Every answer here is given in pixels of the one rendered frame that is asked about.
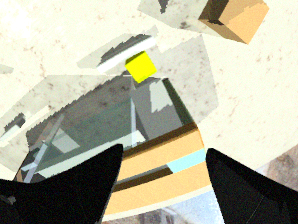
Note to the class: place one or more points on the tan cardboard box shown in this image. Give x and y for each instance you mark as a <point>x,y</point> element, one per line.
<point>237,20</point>

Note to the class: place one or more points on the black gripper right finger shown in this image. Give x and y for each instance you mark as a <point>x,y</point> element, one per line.
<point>245,197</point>

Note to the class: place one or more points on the small yellow block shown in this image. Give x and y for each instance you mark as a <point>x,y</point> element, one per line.
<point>140,66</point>

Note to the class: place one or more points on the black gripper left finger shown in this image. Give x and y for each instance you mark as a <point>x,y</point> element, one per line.
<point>77,196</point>

